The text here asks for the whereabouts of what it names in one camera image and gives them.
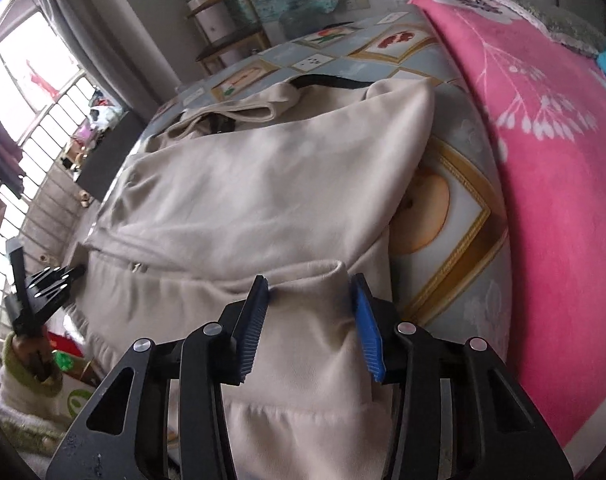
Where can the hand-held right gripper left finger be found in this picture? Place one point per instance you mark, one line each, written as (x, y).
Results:
(248, 330)

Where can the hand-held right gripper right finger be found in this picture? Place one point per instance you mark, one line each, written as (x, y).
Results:
(368, 330)

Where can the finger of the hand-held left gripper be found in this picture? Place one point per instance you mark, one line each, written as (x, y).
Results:
(53, 285)

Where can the cream jacket with black trim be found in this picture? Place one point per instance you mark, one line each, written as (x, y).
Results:
(263, 200)

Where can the person's left forearm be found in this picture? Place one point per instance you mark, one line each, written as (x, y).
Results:
(23, 390)

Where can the person's left hand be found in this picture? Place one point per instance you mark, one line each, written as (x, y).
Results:
(28, 355)

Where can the green printed box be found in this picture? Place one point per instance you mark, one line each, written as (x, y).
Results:
(73, 395)

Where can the hanging dark garment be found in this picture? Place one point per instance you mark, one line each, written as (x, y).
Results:
(0, 150)

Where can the blue patterned bed sheet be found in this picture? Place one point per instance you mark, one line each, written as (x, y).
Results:
(463, 240)

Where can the person's fuzzy green white robe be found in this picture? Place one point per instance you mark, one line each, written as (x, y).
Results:
(18, 435)

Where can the white balcony railing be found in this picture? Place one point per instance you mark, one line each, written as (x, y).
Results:
(50, 116)

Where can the pink floral blanket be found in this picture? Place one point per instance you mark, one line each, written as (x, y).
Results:
(558, 185)

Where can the grey curtain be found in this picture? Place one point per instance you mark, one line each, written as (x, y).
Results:
(108, 35)

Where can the wooden chair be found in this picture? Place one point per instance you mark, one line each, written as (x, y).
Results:
(228, 46)

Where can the white round bin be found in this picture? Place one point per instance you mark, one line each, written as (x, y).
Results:
(213, 22)

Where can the grey-green lace-edged pillow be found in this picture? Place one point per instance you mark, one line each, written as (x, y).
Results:
(573, 27)

